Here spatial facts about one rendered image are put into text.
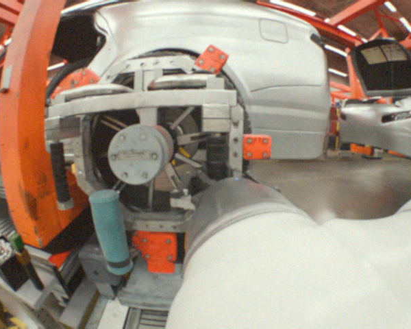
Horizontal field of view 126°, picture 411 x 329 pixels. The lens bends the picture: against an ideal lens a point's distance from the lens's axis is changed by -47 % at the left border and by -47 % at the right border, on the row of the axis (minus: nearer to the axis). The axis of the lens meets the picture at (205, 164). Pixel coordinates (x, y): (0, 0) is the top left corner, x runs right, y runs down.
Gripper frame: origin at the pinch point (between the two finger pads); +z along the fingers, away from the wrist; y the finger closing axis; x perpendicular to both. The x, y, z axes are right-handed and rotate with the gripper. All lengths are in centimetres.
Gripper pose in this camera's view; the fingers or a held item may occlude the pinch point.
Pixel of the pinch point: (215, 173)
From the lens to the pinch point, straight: 35.5
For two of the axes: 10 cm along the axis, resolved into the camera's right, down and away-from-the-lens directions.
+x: 0.0, -9.8, -2.0
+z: -0.5, -2.0, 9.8
